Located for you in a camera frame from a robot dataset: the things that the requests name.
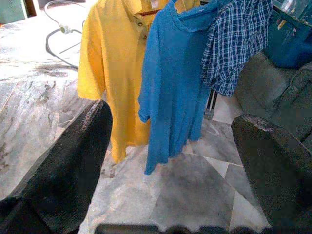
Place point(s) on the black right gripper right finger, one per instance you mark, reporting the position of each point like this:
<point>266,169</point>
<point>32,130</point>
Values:
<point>280,182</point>

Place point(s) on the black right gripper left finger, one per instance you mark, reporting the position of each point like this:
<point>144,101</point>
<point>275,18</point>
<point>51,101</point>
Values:
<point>61,175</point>

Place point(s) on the blue plaid shirt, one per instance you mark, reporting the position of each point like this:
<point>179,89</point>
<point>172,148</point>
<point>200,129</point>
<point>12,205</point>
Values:
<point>234,44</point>

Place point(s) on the pink clothes hanger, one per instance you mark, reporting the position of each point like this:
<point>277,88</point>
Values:
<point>148,12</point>

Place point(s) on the grey green sofa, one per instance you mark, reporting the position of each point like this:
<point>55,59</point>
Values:
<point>263,85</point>

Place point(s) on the black metal drying rack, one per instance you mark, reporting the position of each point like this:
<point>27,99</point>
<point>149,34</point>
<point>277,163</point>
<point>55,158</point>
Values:
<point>211,102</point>

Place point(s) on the yellow polo shirt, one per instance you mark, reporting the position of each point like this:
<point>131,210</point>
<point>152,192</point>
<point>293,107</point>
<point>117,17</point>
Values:
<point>109,61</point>

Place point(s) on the blue hard suitcase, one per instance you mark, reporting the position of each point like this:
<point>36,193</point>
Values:
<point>290,44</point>

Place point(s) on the blue t-shirt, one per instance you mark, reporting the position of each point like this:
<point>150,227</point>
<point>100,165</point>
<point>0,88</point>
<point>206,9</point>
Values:
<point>170,85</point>

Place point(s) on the white tubular fan stand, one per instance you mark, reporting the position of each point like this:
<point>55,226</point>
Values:
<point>64,29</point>

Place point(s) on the brown wooden table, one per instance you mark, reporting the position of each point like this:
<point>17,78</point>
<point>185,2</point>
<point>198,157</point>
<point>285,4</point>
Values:
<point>31,7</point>

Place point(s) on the green cabinet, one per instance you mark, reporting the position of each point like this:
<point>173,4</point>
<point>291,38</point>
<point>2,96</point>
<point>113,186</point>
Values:
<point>12,9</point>

